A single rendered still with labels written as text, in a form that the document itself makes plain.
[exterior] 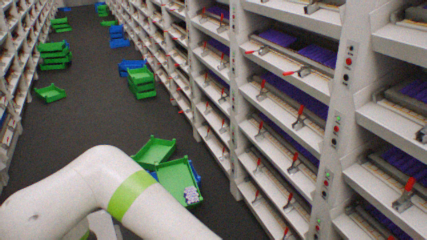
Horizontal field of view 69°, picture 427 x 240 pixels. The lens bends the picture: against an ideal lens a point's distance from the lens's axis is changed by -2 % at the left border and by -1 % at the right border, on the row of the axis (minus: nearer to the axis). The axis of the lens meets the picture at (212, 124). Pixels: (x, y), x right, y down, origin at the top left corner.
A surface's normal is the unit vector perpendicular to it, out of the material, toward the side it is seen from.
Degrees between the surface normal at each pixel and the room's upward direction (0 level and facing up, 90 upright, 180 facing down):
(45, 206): 41
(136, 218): 60
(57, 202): 50
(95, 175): 46
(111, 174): 32
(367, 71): 90
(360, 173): 22
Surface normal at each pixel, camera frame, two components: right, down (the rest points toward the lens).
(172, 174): 0.13, -0.61
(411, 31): -0.37, -0.74
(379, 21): 0.36, 0.44
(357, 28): -0.93, 0.20
